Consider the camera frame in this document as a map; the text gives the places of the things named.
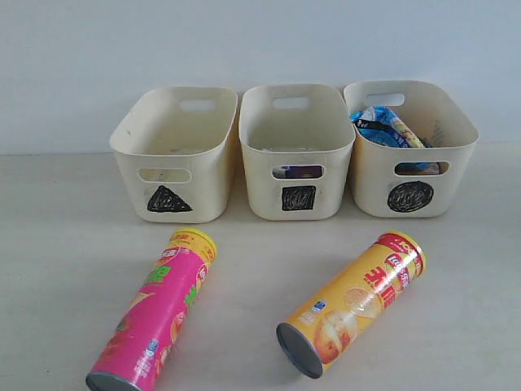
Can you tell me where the white blue milk carton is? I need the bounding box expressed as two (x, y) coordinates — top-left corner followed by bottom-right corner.
(272, 166), (287, 179)

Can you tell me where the cream bin with circle mark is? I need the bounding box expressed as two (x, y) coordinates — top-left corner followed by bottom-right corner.
(344, 80), (479, 217)

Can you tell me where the pink Lays chips can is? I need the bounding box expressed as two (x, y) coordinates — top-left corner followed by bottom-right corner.
(85, 228), (217, 390)

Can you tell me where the orange instant noodle packet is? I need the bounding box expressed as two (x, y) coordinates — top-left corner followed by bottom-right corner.
(418, 138), (440, 175)

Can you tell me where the cream bin with square mark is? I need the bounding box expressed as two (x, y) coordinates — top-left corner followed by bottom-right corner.
(239, 84), (356, 221)

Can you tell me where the blue instant noodle packet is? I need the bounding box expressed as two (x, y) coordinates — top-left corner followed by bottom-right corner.
(350, 106), (428, 176)

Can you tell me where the cream bin with triangle mark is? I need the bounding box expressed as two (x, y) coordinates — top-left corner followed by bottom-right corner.
(109, 86), (239, 223)

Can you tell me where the small dark purple packet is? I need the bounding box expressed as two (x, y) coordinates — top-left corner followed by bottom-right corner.
(285, 165), (323, 179)

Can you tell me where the yellow Lays chips can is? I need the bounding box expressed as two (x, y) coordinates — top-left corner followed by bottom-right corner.
(276, 231), (427, 379)

